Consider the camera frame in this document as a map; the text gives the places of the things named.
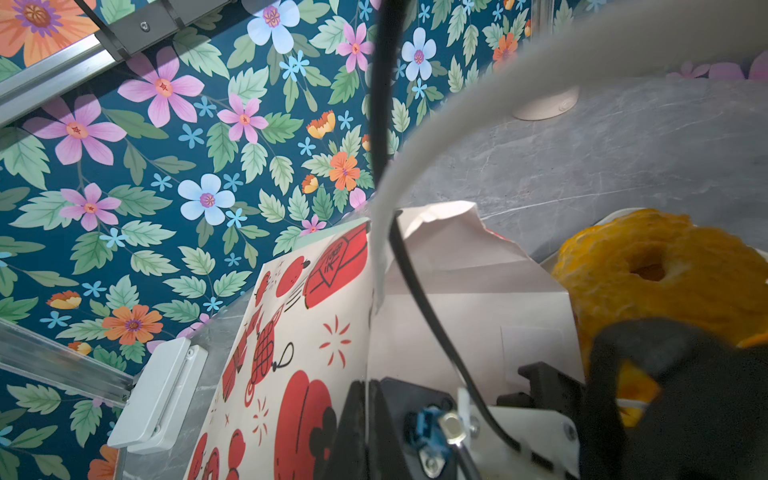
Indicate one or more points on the white flat box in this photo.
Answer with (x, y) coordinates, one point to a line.
(158, 404)

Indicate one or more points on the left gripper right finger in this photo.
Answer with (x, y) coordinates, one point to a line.
(394, 410)

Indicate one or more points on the red white paper bag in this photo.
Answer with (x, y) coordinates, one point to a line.
(429, 295)

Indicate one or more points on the white plastic tray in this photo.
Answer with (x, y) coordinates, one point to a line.
(606, 219)

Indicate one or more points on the large orange fake donut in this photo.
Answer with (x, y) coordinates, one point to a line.
(735, 311)

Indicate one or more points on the pink round alarm clock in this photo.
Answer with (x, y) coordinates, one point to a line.
(548, 107)

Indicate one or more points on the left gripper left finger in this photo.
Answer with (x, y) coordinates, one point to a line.
(348, 458)

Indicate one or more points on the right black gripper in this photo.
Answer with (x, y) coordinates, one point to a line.
(708, 420)

